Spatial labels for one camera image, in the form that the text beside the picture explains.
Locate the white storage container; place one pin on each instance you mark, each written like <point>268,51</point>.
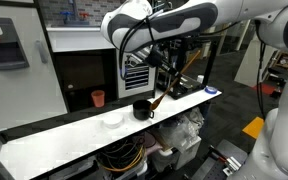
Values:
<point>184,155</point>

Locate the black mug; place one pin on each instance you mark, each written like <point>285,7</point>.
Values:
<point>142,111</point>

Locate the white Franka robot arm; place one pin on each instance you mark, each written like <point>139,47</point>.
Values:
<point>200,16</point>

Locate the clear plastic storage bin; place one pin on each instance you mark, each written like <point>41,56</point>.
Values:
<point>124,168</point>

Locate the wooden shelf unit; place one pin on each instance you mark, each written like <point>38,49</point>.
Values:
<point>285,60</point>

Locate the white toy fridge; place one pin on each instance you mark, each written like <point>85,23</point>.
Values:
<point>17,93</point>

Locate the wooden spoon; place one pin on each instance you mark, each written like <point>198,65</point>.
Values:
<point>159,100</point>

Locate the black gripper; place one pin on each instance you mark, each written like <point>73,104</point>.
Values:
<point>157,58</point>

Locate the red floor mat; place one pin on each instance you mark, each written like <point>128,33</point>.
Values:
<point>265,89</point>

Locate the white bowl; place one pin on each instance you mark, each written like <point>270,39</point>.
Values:
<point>112,120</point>

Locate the white toy oven door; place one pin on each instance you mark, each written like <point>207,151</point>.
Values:
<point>137,83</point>

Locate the clear plastic bag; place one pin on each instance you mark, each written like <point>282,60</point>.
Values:
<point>179,131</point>

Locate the toy oven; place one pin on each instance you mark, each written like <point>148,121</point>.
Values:
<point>80,40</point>

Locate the small white cylinder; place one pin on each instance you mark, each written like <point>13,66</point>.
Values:
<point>200,79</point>

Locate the orange plastic cup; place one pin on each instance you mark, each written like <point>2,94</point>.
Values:
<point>98,99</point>

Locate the pink soft item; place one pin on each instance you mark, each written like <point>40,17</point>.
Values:
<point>147,140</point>

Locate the black pegboard base plate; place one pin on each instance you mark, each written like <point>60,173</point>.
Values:
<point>217,156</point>

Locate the metal clamp with orange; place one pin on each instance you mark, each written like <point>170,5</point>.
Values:
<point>232,165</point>

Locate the toy faucet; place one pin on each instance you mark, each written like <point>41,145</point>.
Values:
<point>73,13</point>

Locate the blue tape roll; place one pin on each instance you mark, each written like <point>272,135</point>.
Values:
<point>210,90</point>

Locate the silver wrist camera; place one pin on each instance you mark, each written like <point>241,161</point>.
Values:
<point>137,60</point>

